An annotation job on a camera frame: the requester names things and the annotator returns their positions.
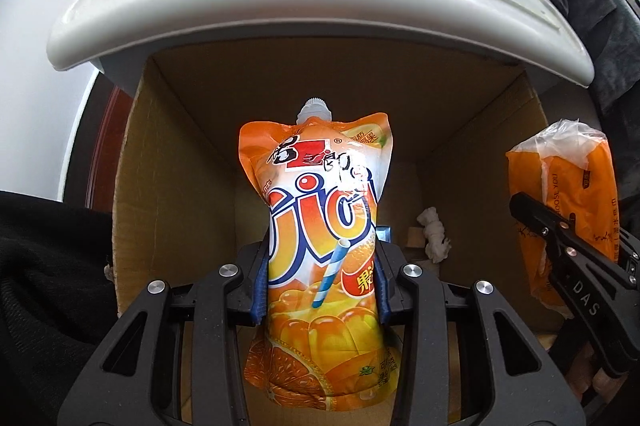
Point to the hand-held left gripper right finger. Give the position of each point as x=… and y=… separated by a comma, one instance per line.
x=382, y=291

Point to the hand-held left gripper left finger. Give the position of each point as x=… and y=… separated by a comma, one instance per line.
x=260, y=296

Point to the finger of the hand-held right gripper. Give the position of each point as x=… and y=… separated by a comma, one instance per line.
x=575, y=256

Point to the small wooden block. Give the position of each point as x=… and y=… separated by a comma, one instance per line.
x=415, y=238

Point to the white tissue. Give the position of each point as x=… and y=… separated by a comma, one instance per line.
x=434, y=233

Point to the orange tissue packet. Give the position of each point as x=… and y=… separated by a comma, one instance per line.
x=575, y=176

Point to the orange juice pouch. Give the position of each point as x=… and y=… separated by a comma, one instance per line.
x=320, y=216

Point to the brown cardboard box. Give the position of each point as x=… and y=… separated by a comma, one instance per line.
x=200, y=146

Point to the person's right hand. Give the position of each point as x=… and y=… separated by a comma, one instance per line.
x=582, y=378

